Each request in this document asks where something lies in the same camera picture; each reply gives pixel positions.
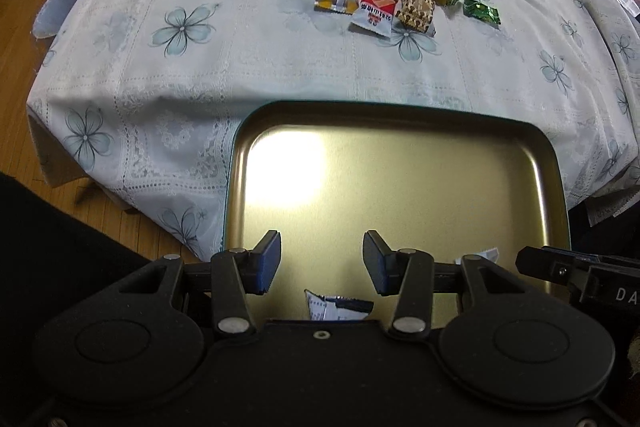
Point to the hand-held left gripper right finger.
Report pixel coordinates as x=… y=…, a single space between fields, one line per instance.
x=376 y=264

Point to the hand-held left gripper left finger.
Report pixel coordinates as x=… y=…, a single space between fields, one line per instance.
x=267 y=262

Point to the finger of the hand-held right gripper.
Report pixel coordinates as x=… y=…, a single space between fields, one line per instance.
x=547 y=263

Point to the white black snack packet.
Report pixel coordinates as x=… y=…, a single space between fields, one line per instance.
x=332 y=307

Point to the gold metal tray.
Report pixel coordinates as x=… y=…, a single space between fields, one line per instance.
x=400 y=182

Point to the small white snack packet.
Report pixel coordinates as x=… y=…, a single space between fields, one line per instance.
x=480 y=255

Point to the white floral tablecloth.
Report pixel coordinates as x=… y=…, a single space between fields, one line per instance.
x=200 y=82

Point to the black clothing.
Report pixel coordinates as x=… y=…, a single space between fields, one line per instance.
x=55 y=257

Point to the red white snack packet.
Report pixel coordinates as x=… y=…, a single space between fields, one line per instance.
x=376 y=9

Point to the brown patterned snack packet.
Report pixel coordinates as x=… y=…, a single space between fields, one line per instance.
x=417 y=9

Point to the dark green snack packet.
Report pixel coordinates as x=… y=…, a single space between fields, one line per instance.
x=482 y=12

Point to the grey chair seat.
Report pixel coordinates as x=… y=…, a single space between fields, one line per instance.
x=60 y=4

